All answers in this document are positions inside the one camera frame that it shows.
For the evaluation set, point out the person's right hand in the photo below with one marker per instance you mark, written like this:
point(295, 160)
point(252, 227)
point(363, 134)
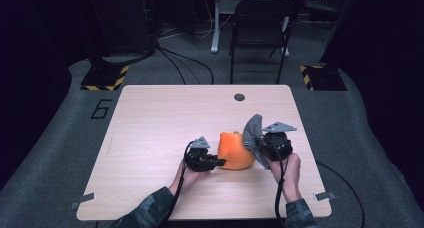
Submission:
point(288, 178)

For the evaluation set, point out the person's left hand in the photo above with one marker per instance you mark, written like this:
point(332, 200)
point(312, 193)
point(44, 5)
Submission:
point(188, 179)

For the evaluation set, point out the orange plush toy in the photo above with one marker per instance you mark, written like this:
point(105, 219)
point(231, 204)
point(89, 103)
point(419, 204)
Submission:
point(235, 151)

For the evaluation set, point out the black cabinet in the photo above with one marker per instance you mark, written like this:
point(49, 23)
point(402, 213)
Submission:
point(123, 21)

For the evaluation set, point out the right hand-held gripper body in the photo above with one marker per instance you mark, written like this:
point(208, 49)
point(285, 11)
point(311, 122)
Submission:
point(278, 144)

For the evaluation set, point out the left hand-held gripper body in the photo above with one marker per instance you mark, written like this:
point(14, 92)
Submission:
point(200, 159)

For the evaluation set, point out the grey table grommet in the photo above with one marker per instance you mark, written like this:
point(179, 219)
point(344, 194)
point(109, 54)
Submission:
point(239, 97)

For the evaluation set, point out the black folding chair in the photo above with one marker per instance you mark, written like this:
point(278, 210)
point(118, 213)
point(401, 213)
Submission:
point(260, 21)

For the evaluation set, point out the dark curtain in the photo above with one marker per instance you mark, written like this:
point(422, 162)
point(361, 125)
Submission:
point(30, 88)
point(390, 71)

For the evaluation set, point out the grey tape strip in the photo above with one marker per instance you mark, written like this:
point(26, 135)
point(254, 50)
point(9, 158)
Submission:
point(82, 200)
point(325, 196)

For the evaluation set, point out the white desk leg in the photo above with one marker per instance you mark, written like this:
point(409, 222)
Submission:
point(286, 38)
point(215, 28)

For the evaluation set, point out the black stand base striped edge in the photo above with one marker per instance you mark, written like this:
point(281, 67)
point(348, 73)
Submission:
point(103, 78)
point(323, 78)

